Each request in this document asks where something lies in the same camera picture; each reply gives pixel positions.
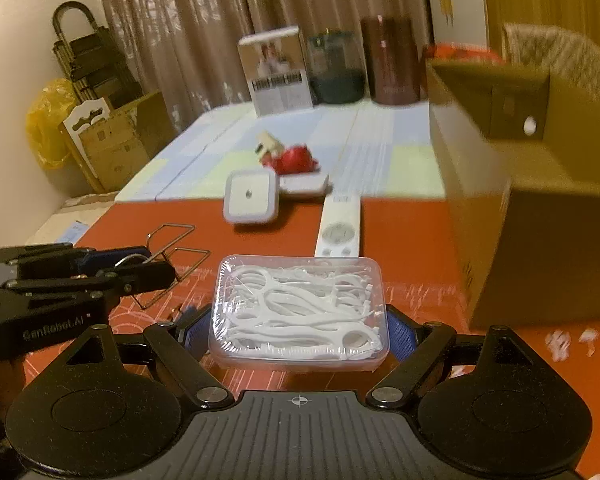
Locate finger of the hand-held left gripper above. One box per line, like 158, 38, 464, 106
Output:
7, 262, 177, 298
17, 243, 153, 277

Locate green glass jar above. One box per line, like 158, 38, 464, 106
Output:
307, 31, 367, 105

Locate black folding cart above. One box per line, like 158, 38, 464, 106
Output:
52, 2, 143, 108

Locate large brown cardboard box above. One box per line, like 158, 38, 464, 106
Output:
425, 57, 600, 331

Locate quilted beige chair cover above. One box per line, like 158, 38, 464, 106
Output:
502, 22, 600, 81

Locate square white night light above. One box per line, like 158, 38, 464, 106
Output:
223, 170, 282, 225

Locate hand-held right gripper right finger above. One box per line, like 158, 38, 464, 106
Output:
365, 302, 536, 409

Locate brown metal thermos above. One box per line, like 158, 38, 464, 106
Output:
361, 16, 421, 106

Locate red plush toy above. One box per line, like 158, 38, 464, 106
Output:
255, 131, 320, 175

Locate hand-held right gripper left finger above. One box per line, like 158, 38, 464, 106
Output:
65, 304, 236, 409

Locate beige printed product box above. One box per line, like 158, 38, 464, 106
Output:
237, 26, 315, 117

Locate red table mat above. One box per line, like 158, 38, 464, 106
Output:
22, 195, 600, 480

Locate white-flap cardboard carton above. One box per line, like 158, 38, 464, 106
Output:
62, 99, 151, 194

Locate metal wire rack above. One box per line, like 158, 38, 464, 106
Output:
130, 222, 211, 311

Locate white plug adapter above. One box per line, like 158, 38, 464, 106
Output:
279, 172, 332, 197

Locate pastel checked tablecloth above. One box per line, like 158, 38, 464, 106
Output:
115, 97, 446, 203

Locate white remote control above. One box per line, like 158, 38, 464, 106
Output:
314, 195, 362, 260

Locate beige patterned curtain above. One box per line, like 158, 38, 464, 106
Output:
92, 0, 433, 126

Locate clear box of floss picks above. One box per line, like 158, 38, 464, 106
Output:
207, 255, 392, 375

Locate yellow plastic bag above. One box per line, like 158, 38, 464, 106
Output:
26, 78, 81, 171

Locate blue paper slip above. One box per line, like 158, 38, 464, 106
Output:
62, 220, 89, 244

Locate plain brown cardboard carton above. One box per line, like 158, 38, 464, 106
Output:
130, 91, 178, 161

